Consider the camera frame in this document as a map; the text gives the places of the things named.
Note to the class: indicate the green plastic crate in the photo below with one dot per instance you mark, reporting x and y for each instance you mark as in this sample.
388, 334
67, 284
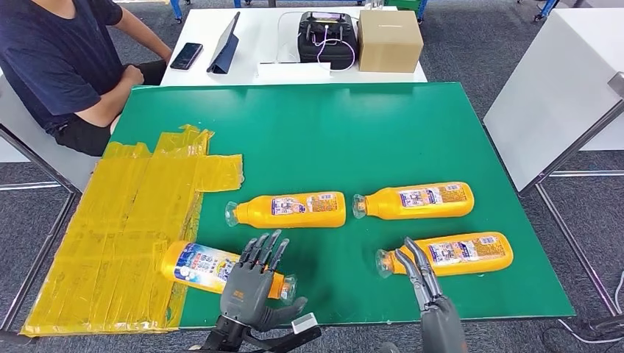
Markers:
404, 4

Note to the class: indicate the yellow tape sheet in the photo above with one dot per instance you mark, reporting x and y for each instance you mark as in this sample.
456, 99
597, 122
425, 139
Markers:
117, 219

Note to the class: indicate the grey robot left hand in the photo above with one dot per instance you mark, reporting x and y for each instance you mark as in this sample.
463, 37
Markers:
246, 292

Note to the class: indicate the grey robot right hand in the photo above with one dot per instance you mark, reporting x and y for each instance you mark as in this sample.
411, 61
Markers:
443, 326

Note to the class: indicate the black smartphone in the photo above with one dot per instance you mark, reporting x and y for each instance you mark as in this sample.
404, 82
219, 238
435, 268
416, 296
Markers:
186, 56

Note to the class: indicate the orange bottle clear cap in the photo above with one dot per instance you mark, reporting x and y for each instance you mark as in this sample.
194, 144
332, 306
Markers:
195, 265
385, 204
468, 268
258, 214

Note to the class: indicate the person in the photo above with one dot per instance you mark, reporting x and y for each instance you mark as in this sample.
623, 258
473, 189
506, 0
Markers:
39, 48

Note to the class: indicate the tablet with dark folio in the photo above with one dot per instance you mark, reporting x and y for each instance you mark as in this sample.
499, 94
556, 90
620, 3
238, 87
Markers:
225, 51

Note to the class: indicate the person's left hand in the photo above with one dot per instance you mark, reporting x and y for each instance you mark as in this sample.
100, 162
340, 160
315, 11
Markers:
168, 56

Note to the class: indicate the blue metal rack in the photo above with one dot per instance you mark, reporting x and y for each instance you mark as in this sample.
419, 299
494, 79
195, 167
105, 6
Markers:
176, 9
292, 2
422, 10

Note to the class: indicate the person's right forearm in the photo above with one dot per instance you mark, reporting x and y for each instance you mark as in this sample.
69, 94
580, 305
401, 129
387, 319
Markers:
102, 107

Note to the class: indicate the person's right hand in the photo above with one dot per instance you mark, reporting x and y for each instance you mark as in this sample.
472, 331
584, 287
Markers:
132, 77

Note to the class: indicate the green table board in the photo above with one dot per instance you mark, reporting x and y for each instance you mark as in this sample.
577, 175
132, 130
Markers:
341, 141

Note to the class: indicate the black remote controller case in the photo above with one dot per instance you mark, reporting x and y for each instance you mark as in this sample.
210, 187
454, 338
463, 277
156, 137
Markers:
331, 58

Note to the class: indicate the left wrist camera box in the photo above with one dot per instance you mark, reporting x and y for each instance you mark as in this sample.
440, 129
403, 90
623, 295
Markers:
304, 324

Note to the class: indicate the person's left forearm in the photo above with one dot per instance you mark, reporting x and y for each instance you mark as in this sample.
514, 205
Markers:
141, 31

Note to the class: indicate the white side table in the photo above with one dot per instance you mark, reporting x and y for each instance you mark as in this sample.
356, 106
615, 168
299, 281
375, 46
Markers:
551, 92
58, 156

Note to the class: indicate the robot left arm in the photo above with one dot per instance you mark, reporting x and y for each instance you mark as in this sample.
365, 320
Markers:
224, 336

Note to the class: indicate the brown cardboard box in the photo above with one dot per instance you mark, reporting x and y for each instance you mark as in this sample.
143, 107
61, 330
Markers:
390, 44

